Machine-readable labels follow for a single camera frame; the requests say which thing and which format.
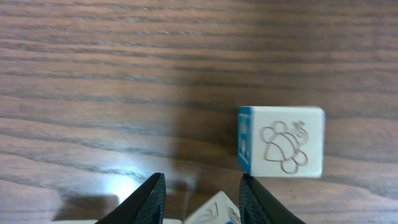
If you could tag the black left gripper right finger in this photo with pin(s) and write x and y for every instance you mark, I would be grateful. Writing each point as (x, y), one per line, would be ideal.
(258, 206)

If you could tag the red letter A block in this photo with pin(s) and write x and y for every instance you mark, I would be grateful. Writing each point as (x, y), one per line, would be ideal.
(74, 222)

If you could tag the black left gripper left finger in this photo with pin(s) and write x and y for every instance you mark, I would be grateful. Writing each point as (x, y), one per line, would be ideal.
(146, 205)

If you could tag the blue number 2 block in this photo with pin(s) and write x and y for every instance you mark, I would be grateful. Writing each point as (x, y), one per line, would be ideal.
(217, 210)

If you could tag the white block bee drawing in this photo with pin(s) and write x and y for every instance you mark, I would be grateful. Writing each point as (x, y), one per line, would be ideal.
(281, 141)

